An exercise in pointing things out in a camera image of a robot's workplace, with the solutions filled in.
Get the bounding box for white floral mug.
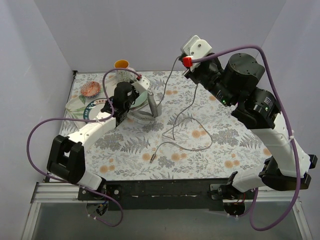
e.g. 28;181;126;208
114;59;137;82

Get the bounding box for aluminium frame rail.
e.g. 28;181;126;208
22;182;313;240

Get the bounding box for grey white headphones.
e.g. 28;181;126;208
127;90;162;125

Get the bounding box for white blue-rimmed plate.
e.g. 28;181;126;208
83;98;108;120

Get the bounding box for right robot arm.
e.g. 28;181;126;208
182;53;298;199

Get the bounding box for green floral plate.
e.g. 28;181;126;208
131;91;148;108

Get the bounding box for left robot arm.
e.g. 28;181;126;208
47;79;150;200

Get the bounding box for leaf print tray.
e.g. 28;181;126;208
65;74;153;126

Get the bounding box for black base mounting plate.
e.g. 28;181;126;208
77;177;248;212

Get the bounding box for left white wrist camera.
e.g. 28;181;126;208
131;76;151;94

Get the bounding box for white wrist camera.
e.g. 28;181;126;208
180;35;212;72
131;76;151;94

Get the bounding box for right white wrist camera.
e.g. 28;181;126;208
180;35;212;72

